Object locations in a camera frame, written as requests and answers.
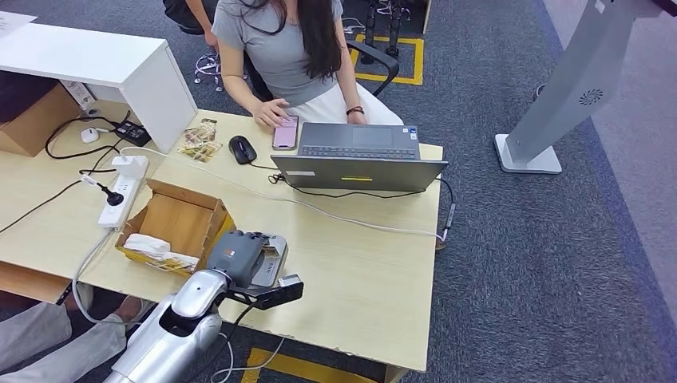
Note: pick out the person's right hand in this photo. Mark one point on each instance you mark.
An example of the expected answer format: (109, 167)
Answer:
(271, 113)

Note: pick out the person's left hand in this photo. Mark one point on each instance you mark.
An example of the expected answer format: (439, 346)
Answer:
(358, 119)

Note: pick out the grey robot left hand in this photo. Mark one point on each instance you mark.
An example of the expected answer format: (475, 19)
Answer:
(235, 256)

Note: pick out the person's left forearm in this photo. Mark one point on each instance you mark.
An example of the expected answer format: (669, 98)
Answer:
(349, 84)

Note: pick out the person's right forearm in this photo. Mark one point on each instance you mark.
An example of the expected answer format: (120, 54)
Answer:
(240, 92)

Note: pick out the colourful card stack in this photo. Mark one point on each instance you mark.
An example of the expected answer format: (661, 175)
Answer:
(201, 131)
(200, 151)

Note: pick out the background person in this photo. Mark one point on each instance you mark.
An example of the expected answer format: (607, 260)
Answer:
(195, 16)

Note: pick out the person's legs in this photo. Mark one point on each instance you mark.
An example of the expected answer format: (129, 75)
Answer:
(79, 351)

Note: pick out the pink smartphone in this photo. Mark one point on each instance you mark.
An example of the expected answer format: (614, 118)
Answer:
(285, 135)

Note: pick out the black computer mouse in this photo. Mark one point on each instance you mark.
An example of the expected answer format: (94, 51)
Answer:
(243, 149)

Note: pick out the grey laptop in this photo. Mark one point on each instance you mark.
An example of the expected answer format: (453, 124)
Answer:
(359, 175)

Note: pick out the yellow open cardboard box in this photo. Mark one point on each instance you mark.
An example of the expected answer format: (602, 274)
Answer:
(180, 219)

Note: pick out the black office chair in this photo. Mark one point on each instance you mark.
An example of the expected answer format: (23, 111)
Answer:
(383, 55)

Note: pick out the white crumpled cloth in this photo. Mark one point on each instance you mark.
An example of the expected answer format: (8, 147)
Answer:
(145, 246)

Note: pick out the white power strip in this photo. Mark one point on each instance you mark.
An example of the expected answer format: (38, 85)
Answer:
(120, 209)

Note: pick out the dark usb adapter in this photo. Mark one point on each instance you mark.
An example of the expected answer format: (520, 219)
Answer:
(449, 217)

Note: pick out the black power plug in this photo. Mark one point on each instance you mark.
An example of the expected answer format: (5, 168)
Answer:
(113, 199)

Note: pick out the white charger plug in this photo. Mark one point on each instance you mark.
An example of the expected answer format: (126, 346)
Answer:
(130, 166)

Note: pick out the black power adapter brick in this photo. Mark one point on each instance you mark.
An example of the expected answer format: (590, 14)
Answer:
(132, 133)

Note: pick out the small white device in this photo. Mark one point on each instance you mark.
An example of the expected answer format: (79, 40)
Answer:
(89, 135)

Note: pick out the white labelled packet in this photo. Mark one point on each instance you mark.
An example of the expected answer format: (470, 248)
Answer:
(78, 94)

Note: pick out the white cabinet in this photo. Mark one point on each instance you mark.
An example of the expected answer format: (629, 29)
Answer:
(79, 55)

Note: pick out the grey kiosk stand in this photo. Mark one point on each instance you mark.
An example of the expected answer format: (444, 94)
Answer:
(576, 79)

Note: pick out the brown cardboard box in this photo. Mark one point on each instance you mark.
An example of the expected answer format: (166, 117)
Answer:
(34, 124)

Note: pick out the white paper sheet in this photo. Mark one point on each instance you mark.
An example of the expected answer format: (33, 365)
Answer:
(13, 22)

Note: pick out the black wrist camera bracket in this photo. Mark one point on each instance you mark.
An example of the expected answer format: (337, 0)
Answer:
(275, 293)

